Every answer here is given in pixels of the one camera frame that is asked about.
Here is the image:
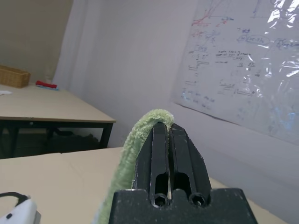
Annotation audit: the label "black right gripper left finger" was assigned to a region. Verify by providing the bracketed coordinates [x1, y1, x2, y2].
[135, 122, 173, 208]

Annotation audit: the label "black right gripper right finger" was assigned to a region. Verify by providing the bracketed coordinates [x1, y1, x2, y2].
[169, 123, 213, 208]

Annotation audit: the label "green terry towel white trim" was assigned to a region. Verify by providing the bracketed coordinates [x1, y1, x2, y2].
[93, 108, 175, 224]

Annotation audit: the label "whiteboard sheet with writing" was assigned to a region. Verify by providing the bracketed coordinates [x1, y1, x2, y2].
[170, 0, 299, 147]

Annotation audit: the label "wooden side table black legs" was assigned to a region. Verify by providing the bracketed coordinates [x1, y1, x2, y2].
[0, 83, 117, 159]

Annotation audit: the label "blue cloth under red cloth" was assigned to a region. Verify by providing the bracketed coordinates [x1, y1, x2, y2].
[37, 85, 60, 91]

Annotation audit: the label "red folded cloth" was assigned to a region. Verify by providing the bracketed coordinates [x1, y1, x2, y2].
[35, 80, 58, 89]

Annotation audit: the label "wicker basket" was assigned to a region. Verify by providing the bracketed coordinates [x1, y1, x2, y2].
[0, 64, 31, 89]

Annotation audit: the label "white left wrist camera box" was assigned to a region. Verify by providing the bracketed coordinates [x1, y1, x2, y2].
[0, 191, 42, 224]

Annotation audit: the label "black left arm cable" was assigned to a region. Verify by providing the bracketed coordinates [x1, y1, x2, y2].
[0, 191, 28, 203]

